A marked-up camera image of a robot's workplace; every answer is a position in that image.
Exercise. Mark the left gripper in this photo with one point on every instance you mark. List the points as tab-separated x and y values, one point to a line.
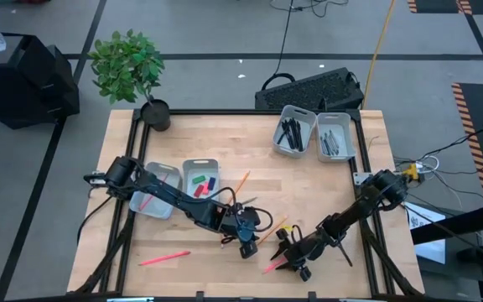
241	224

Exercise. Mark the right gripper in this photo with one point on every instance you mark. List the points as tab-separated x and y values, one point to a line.
306	249

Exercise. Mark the grey pencil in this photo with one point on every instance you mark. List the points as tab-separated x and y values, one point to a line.
250	200

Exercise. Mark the orange pencil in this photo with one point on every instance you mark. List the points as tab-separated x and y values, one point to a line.
241	181
273	230

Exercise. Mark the green eraser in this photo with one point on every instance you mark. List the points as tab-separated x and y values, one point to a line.
198	179

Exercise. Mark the grey crayon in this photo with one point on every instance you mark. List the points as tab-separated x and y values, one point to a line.
323	146
332	142
328	147
335	137

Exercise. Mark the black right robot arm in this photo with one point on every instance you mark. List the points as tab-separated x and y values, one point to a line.
359	207

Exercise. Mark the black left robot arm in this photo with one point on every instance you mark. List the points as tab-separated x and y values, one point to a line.
170	197

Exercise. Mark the yellow gripper tag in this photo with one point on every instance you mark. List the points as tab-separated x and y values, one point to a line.
287	228

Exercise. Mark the grey plastic bin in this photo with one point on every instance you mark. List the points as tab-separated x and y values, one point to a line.
201	168
344	126
161	211
304	115

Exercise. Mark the white paper box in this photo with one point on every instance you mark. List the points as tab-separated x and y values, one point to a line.
424	216

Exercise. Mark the black keyboard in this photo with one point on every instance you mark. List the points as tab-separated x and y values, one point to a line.
308	90

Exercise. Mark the black stand beam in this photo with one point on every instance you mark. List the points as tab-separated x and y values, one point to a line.
455	224

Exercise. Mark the green potted plant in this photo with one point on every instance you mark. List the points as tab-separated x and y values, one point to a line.
126	67

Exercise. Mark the black stacked boxes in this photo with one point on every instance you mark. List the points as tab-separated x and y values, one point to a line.
15	84

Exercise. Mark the small black bracket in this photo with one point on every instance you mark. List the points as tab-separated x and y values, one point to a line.
199	296
312	296

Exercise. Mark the white frame bracket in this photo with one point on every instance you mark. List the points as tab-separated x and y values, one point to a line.
95	178
358	178

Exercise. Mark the black table frame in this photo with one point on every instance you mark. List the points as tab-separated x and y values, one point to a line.
224	112

